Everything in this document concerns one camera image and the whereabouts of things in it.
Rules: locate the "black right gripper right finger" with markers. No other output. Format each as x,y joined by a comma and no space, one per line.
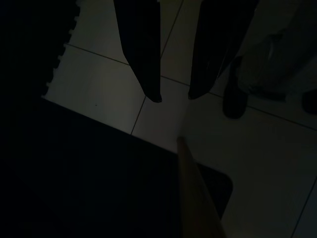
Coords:
215,44

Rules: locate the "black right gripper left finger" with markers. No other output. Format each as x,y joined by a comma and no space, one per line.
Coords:
143,44

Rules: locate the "black interlocking foam mat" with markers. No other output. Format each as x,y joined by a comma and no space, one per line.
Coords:
29,37

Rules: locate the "wooden table leg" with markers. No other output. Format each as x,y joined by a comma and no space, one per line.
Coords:
195,188

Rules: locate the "dark floor rug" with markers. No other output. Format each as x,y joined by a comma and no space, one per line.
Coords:
99,186

